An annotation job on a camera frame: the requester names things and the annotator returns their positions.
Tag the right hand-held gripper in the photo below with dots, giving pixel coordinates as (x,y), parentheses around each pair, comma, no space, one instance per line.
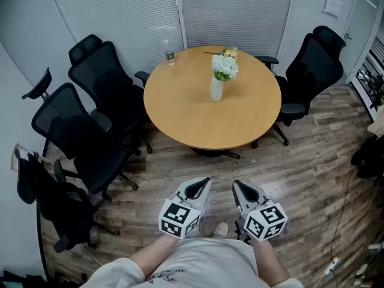
(265,220)

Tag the white flowers bunch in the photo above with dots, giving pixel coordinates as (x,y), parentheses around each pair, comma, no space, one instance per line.
(225,66)

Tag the black bag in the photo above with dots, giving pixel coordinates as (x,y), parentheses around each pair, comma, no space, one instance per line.
(18,280)

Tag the black mesh office chair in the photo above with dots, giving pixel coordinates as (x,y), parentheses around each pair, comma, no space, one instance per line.
(111,91)
(75,130)
(312,70)
(63,202)

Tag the person's left forearm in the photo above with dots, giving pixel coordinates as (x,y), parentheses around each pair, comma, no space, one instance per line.
(156,255)

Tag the clear green-label water bottle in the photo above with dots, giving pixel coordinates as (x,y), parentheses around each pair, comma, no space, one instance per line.
(169,55)

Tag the yellow flower bunch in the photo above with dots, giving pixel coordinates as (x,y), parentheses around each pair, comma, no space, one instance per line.
(230,52)

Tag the person's white shirt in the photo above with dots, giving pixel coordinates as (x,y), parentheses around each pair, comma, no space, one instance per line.
(210,264)

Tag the black metal rack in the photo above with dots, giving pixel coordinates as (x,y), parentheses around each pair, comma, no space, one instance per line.
(375,79)

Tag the white power strip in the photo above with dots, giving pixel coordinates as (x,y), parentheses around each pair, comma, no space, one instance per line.
(331,266)

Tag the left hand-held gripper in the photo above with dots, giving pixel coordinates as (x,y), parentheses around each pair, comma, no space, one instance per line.
(177,217)

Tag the white textured vase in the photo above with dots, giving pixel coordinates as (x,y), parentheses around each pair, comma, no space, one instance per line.
(216,90)

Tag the person's white shoe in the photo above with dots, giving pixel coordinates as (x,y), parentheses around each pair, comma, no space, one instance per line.
(221,229)

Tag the round wooden table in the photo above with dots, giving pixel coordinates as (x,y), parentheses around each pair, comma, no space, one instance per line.
(186,109)

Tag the person's right forearm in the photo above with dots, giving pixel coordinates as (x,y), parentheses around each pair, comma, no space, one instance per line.
(267,258)

